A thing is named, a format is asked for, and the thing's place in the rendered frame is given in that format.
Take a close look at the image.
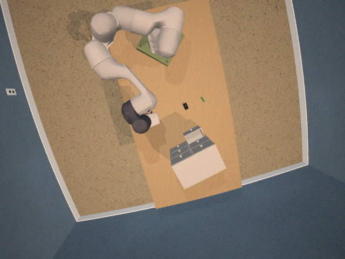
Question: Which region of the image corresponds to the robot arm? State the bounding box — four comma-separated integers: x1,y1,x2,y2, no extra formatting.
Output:
84,5,184,134

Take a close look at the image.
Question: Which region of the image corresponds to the beige small chest of drawers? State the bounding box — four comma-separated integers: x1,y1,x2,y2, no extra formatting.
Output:
170,134,226,189

